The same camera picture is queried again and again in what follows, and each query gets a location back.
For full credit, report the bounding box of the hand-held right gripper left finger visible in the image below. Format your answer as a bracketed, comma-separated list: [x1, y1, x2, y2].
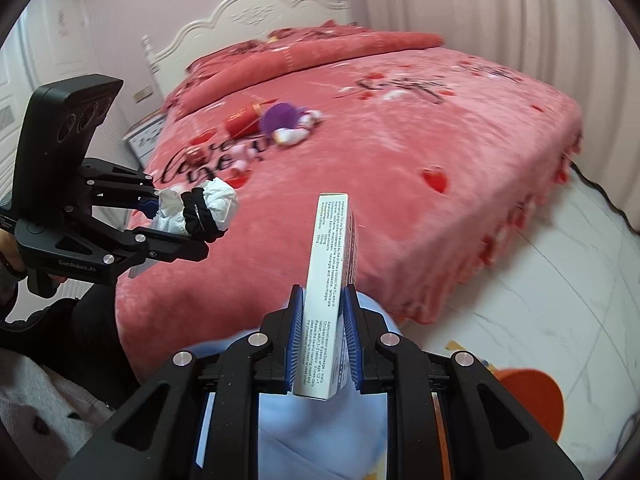
[60, 284, 306, 480]

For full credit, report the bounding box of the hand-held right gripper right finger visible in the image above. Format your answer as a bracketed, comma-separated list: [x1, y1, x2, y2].
[341, 285, 586, 480]

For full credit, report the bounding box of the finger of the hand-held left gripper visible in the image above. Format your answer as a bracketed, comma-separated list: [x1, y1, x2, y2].
[75, 157, 167, 220]
[64, 209, 211, 272]

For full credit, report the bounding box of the black hair tie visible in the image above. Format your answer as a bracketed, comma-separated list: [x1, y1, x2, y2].
[181, 187, 227, 242]

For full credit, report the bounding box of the white medicine box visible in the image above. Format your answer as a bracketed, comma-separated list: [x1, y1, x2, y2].
[292, 192, 361, 402]

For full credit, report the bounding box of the white tissue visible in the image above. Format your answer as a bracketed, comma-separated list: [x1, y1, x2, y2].
[150, 176, 240, 237]

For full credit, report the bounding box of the purple ball toy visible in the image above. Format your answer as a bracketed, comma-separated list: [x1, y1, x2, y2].
[262, 102, 307, 136]

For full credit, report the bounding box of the orange trash bin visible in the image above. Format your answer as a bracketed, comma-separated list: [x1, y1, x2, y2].
[494, 369, 565, 444]

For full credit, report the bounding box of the person's left hand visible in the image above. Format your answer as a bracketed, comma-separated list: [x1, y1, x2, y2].
[0, 230, 22, 267]

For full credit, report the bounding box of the white nightstand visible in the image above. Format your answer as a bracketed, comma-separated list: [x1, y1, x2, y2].
[122, 112, 169, 169]

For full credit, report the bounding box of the white wardrobe door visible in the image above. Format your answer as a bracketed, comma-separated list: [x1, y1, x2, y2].
[0, 0, 137, 201]

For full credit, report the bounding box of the dark cloth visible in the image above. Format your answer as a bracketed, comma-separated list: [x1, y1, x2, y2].
[0, 284, 143, 407]

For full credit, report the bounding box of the yellow foam puzzle mat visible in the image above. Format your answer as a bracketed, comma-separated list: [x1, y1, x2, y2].
[444, 340, 497, 377]

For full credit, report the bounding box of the red cylinder can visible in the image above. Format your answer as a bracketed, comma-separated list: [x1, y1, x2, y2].
[225, 101, 271, 139]

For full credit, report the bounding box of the pink printed blanket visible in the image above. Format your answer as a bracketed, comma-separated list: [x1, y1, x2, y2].
[114, 45, 585, 392]

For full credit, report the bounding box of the white fleece garment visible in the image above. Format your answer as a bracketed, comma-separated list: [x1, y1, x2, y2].
[0, 345, 117, 443]

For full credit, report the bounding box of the white bed headboard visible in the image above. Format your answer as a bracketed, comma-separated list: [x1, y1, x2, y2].
[141, 0, 363, 97]

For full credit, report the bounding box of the folded red quilt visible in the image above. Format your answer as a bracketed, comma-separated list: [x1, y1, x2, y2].
[165, 20, 446, 117]

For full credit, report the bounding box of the cream curtain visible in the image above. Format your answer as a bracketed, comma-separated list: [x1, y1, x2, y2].
[357, 0, 640, 233]

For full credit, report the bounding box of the black floor cable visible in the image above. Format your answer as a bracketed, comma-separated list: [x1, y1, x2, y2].
[574, 162, 640, 237]

